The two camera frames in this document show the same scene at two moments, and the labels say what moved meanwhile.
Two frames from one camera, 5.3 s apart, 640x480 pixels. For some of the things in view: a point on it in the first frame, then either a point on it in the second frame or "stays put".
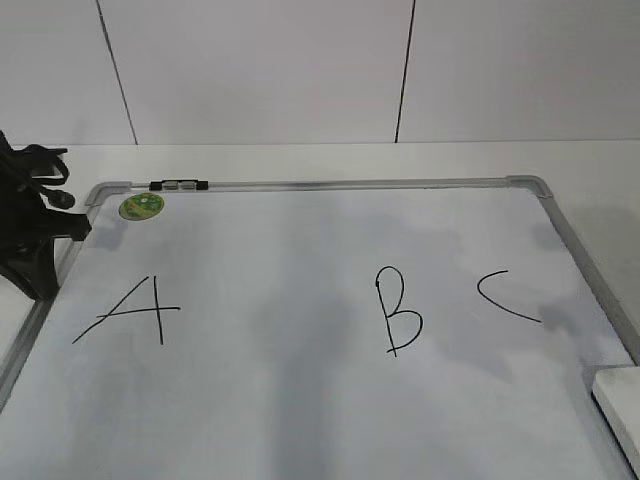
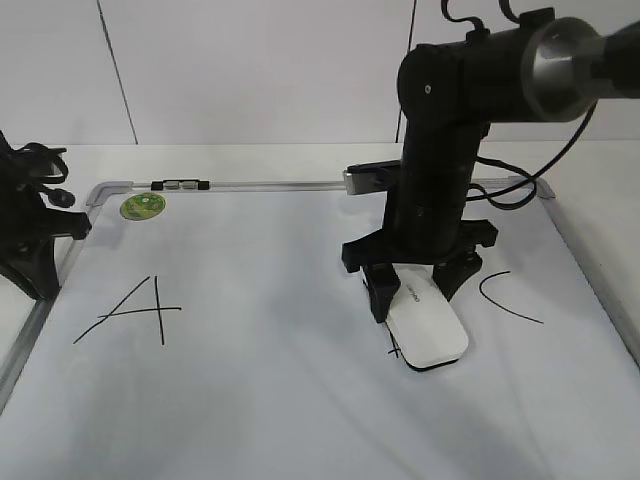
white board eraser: [616, 394] → [424, 325]
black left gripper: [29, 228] stays put
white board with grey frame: [420, 328] stays put
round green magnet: [141, 206] stays put
